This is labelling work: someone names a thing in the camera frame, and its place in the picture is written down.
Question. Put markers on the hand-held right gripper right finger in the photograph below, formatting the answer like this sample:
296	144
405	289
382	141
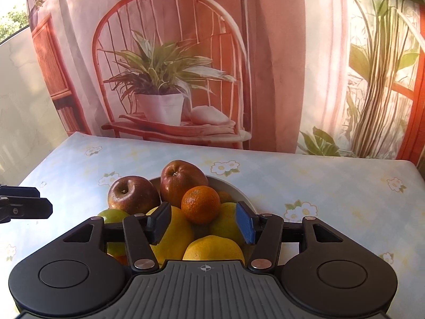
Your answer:
245	222

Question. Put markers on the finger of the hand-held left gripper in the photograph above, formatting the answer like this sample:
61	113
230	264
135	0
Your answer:
20	192
30	208

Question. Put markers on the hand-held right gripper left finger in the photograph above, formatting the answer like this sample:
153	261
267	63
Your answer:
161	221

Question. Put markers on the large green guava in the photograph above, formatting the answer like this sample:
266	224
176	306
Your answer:
224	221

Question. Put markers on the large yellow lemon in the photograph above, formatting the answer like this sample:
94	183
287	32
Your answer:
179	236

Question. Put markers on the small brown kiwi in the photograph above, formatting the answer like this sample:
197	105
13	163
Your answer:
227	197

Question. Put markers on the round cream plate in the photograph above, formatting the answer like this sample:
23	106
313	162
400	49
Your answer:
232	188

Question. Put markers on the dark brownish red apple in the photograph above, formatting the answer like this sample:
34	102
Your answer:
132	194

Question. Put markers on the small yellow lemon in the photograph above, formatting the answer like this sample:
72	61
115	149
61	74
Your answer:
212	249

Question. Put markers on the small orange mandarin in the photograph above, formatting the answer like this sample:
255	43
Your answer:
201	204
122	260

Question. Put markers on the red speckled apple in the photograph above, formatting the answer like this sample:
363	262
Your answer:
179	181

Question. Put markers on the small green jujube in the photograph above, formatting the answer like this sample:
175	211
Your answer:
113	215

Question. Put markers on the printed backdrop cloth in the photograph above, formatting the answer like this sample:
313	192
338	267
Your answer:
275	56

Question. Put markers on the green tree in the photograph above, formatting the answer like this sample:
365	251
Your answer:
13	23

